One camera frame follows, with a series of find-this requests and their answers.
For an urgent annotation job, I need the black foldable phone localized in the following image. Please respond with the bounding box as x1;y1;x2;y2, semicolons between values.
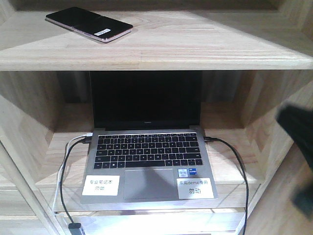
45;7;133;43

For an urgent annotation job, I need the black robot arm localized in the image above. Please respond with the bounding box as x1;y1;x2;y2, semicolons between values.
276;104;313;220

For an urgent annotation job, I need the silver laptop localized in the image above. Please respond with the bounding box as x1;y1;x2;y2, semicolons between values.
81;70;217;204

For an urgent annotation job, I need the white right label sticker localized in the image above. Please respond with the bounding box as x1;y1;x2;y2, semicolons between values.
177;178;215;199

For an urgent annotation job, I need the white label sticker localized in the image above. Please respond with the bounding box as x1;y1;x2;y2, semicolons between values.
82;175;120;196
177;178;215;199

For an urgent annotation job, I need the white left label sticker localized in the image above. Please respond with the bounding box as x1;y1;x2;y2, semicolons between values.
82;175;120;196

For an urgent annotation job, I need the wooden shelving unit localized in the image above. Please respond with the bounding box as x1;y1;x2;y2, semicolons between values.
0;0;313;235

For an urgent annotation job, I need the grey usb hub adapter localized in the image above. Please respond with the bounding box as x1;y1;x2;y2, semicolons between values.
68;223;85;235

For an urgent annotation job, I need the black right laptop cable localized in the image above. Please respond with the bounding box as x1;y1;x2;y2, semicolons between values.
204;137;249;235

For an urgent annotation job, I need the black laptop cable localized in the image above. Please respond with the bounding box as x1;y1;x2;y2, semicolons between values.
204;137;249;235
59;138;92;225

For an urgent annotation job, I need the white laptop cable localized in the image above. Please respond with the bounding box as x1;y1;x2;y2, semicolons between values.
51;132;93;213

